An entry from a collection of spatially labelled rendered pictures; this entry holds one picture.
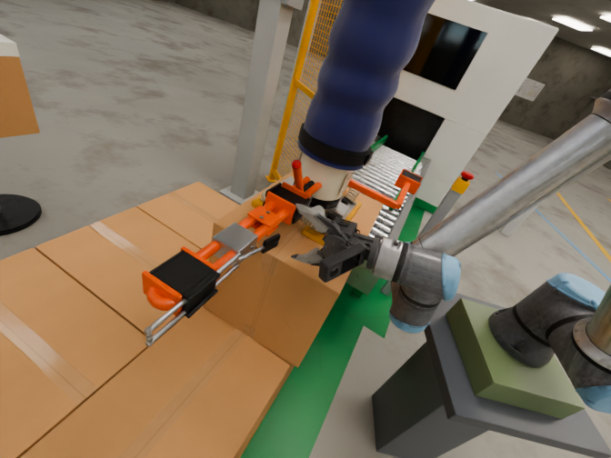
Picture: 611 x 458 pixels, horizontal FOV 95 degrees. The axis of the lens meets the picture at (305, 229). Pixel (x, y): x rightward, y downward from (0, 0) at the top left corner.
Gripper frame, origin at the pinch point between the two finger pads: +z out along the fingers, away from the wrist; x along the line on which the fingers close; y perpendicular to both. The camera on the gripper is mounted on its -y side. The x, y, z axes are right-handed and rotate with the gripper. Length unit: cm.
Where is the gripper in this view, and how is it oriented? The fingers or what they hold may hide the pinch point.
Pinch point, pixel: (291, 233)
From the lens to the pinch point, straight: 66.9
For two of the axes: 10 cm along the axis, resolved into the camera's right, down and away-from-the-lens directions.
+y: 3.9, -4.7, 7.9
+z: -9.2, -2.9, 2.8
